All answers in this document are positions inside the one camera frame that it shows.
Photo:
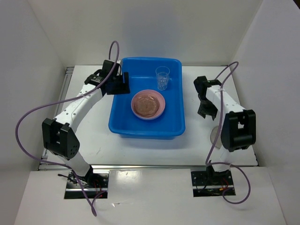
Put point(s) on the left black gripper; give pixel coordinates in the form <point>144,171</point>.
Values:
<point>124,87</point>

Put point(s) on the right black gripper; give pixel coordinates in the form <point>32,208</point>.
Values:
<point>202,111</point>

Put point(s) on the beige textured glass plate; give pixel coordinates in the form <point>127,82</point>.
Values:
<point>145,104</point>

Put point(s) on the grey textured glass plate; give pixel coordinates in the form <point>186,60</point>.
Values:
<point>146,110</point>

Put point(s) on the pink round plate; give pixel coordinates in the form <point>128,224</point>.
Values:
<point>148,103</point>

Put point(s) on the clear plastic cup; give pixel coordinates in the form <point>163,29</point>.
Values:
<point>162,75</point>

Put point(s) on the blue plastic bin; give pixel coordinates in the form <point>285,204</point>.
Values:
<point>142,76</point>

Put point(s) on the light blue round plate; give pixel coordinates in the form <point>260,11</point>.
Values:
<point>148,118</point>

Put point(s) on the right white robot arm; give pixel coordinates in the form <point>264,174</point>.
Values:
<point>237,126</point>

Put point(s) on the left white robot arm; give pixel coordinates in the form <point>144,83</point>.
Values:
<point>59,133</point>

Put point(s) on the grey glass plate right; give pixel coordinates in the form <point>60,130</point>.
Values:
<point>213,135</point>

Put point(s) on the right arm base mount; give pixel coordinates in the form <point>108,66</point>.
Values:
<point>205,185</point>

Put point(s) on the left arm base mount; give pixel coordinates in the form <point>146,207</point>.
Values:
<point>98,189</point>

